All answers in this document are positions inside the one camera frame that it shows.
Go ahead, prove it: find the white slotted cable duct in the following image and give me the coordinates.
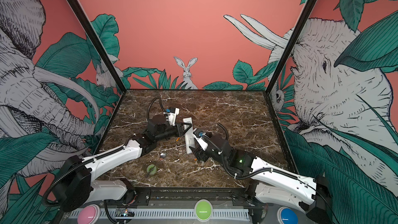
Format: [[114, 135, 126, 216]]
[[67, 208, 250, 220]]

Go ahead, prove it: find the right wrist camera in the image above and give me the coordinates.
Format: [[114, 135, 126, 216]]
[[193, 128, 208, 150]]

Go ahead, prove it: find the white remote control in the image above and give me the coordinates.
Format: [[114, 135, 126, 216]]
[[183, 117, 195, 154]]

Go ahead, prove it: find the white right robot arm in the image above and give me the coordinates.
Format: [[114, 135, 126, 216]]
[[185, 127, 333, 224]]

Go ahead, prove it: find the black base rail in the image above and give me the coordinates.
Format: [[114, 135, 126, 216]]
[[130, 187, 256, 206]]

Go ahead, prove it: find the black right corner post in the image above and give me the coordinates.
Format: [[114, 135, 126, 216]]
[[265, 0, 317, 95]]

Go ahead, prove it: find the black left corner post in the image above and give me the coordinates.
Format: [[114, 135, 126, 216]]
[[67, 0, 127, 94]]

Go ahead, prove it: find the green tape roll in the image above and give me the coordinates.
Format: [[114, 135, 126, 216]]
[[146, 164, 158, 176]]

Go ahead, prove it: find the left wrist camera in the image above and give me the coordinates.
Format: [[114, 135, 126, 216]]
[[165, 107, 179, 126]]

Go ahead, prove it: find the black corner post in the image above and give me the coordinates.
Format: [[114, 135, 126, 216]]
[[67, 0, 127, 94], [265, 0, 317, 95]]

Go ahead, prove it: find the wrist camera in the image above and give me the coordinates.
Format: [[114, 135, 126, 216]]
[[193, 128, 208, 150], [165, 107, 179, 126]]

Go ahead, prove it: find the blue push button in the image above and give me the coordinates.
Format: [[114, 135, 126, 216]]
[[277, 207, 299, 224]]

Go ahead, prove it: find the green push button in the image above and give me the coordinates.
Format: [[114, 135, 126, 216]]
[[194, 199, 213, 222]]

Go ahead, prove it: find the pink push button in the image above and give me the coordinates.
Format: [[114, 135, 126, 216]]
[[77, 204, 101, 224]]

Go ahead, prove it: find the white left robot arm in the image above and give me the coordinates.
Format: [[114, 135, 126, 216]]
[[41, 107, 193, 212]]

